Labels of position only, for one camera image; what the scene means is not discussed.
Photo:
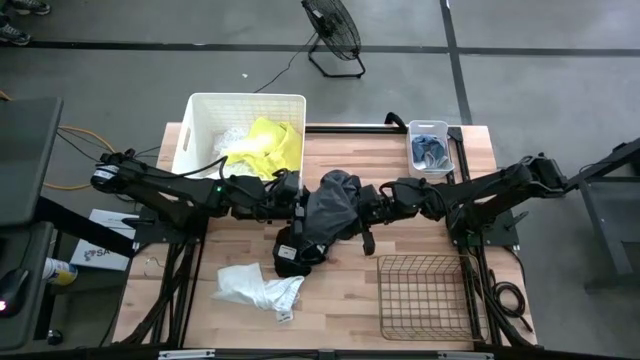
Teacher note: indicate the black cloth with white label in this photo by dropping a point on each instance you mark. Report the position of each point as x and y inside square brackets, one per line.
[300, 265]

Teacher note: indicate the black side stand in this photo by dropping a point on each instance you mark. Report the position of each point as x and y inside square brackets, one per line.
[605, 210]

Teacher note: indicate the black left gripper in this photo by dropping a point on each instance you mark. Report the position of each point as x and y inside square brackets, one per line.
[287, 195]

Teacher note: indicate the black curved hook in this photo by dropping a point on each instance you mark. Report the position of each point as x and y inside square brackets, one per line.
[395, 119]

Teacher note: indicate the black rig frame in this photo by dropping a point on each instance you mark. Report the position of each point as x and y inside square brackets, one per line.
[380, 129]

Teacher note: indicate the white perforated laundry basket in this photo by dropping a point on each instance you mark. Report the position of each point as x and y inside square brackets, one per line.
[200, 115]

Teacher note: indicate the white printed box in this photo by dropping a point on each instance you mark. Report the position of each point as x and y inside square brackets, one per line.
[100, 250]

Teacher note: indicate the yellow-green shirt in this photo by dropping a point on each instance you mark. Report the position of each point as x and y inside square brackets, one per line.
[270, 145]

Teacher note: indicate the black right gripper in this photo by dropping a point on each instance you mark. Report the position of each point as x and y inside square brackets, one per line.
[377, 202]

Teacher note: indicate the black computer mouse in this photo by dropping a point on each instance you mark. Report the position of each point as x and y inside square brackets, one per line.
[12, 290]

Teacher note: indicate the dark grey cloth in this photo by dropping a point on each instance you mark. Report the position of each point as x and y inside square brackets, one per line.
[332, 205]

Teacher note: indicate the silver aluminium rail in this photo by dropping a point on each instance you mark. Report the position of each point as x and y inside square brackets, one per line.
[185, 354]
[465, 355]

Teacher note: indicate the black floor fan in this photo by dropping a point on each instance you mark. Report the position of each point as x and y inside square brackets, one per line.
[332, 25]

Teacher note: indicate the grey desk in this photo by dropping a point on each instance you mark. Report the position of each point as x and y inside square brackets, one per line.
[25, 160]

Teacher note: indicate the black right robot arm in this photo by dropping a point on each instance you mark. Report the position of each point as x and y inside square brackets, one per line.
[480, 192]

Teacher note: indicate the small white plastic bin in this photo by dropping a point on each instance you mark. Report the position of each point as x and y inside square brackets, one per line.
[425, 126]

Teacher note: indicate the white paper tag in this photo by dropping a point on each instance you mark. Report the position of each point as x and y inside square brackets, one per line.
[284, 316]

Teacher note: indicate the person's shoe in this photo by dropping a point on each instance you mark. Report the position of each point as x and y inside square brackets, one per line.
[12, 34]
[30, 6]

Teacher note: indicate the blue cloth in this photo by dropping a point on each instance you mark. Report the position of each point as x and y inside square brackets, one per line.
[425, 147]

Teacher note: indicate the white and yellow can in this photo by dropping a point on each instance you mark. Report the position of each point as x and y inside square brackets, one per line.
[60, 271]

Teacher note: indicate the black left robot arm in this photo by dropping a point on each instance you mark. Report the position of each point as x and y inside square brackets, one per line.
[170, 187]

